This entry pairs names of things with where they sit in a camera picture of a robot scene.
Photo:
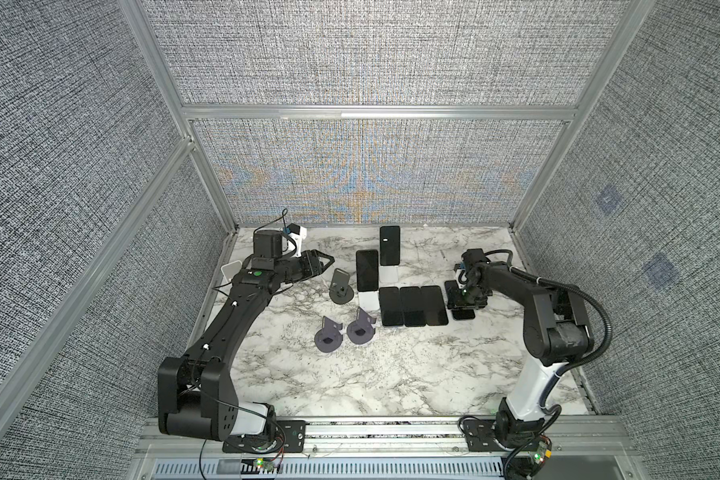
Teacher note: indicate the white stand centre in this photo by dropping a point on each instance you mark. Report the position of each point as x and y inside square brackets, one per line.
[369, 301]

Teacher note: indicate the black phone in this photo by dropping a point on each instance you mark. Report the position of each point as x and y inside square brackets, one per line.
[454, 302]
[412, 306]
[367, 270]
[391, 309]
[433, 306]
[390, 245]

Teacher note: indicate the dark round stand centre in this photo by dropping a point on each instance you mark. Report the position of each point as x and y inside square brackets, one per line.
[340, 290]

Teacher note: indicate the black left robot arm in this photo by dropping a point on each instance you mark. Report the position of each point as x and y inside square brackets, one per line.
[195, 392]

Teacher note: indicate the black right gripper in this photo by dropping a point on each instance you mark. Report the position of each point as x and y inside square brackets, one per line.
[478, 305]

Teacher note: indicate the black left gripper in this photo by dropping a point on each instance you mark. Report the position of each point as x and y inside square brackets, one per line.
[312, 265]

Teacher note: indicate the white stand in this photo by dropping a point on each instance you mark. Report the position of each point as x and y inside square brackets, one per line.
[369, 301]
[389, 276]
[230, 269]

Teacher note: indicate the black phone back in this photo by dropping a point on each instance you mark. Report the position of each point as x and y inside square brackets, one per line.
[390, 245]

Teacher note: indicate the white stand back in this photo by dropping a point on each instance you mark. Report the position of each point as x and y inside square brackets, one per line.
[389, 276]

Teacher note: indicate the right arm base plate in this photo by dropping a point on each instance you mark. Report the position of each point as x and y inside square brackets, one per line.
[479, 434]

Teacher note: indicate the white stand far left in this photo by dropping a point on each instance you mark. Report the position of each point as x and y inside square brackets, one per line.
[230, 269]

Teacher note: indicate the grey round stand right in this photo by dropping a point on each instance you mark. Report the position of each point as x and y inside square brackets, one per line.
[362, 330]

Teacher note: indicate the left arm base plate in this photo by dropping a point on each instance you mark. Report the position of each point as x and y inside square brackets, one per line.
[283, 436]

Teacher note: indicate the grey round stand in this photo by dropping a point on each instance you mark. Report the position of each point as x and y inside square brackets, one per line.
[329, 337]
[362, 330]

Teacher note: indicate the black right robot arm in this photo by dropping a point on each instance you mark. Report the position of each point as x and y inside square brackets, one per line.
[555, 331]

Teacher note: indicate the grey round stand left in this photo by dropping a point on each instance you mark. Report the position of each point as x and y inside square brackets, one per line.
[329, 337]

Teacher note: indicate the aluminium front rail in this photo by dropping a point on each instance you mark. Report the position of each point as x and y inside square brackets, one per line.
[396, 447]

